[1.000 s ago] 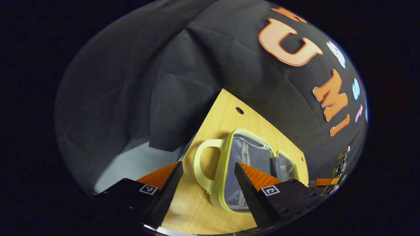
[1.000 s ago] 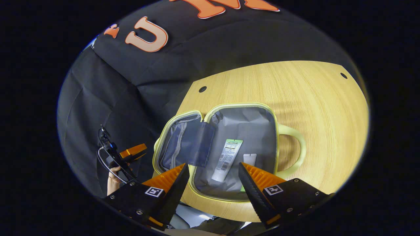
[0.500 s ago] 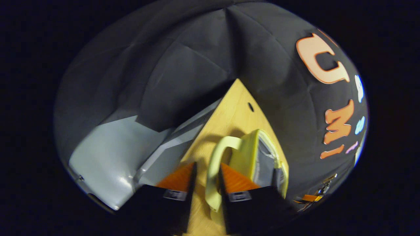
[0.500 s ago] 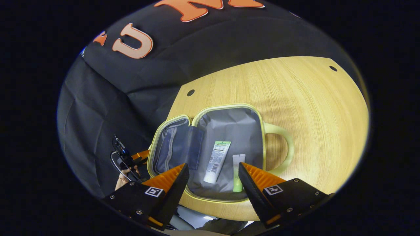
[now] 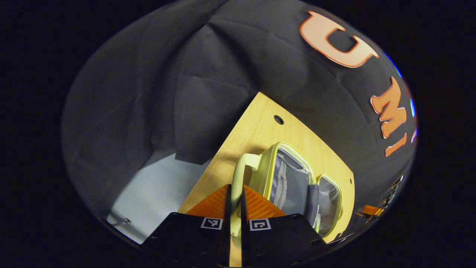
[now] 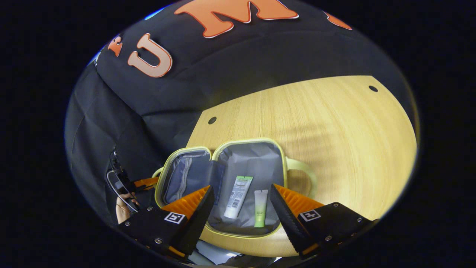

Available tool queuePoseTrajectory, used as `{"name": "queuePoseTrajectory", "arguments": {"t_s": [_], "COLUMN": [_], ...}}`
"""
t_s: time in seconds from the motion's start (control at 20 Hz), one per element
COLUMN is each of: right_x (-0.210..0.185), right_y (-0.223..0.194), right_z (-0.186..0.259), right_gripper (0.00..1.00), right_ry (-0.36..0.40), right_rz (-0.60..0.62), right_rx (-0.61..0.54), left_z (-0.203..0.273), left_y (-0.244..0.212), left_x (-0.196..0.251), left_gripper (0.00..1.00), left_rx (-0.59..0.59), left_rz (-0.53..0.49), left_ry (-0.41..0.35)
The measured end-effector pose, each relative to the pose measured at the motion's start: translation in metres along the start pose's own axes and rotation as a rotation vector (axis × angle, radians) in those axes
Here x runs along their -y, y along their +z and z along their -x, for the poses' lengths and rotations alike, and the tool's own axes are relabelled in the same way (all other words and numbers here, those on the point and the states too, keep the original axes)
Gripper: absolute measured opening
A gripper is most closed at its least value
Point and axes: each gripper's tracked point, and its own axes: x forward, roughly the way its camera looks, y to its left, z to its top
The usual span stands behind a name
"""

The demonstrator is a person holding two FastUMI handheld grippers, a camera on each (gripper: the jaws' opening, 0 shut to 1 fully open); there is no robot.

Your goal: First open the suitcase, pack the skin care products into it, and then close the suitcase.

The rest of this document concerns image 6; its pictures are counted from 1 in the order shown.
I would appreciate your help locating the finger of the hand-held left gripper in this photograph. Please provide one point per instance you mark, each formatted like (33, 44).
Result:
(147, 183)

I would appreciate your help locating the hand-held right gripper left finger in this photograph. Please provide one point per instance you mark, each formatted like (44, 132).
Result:
(199, 217)

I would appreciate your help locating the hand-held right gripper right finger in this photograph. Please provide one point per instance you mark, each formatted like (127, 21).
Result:
(284, 217)

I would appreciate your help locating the green skin care tube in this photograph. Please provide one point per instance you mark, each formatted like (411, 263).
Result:
(260, 208)

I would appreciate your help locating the white skin care tube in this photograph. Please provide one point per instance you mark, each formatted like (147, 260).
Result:
(238, 195)

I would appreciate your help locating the pale yellow suitcase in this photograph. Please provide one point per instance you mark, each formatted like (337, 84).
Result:
(253, 163)

